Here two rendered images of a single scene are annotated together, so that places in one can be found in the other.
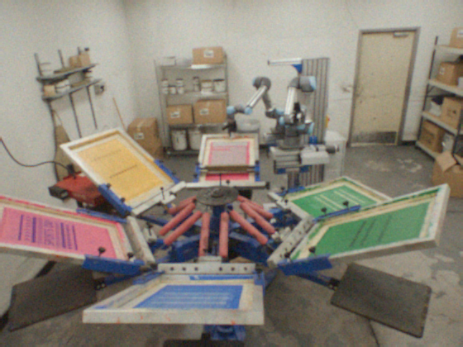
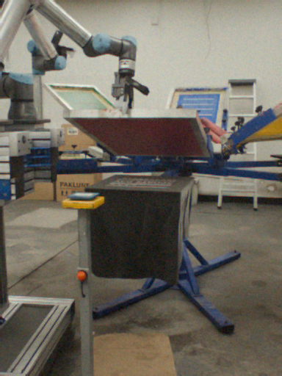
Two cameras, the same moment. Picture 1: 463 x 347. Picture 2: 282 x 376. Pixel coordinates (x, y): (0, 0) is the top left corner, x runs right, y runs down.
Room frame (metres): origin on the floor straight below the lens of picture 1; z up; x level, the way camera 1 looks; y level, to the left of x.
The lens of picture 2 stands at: (5.39, 0.37, 1.28)
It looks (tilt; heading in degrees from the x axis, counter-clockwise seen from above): 9 degrees down; 189
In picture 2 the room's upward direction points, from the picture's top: straight up
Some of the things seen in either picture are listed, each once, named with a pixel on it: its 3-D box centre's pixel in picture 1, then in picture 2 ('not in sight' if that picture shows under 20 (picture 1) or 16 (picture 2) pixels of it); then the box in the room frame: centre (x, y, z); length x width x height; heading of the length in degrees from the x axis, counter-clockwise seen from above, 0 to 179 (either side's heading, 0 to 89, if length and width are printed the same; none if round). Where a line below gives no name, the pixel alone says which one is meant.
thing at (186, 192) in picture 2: not in sight; (184, 225); (3.25, 0.23, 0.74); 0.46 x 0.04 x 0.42; 175
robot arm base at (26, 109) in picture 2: (291, 139); (22, 109); (3.25, -0.59, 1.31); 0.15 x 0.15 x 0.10
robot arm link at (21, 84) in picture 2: (292, 127); (20, 85); (3.25, -0.60, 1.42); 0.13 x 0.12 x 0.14; 69
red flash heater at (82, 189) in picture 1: (94, 185); not in sight; (2.94, 1.28, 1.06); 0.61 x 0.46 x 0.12; 55
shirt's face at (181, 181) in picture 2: not in sight; (143, 182); (3.24, 0.02, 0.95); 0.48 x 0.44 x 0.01; 175
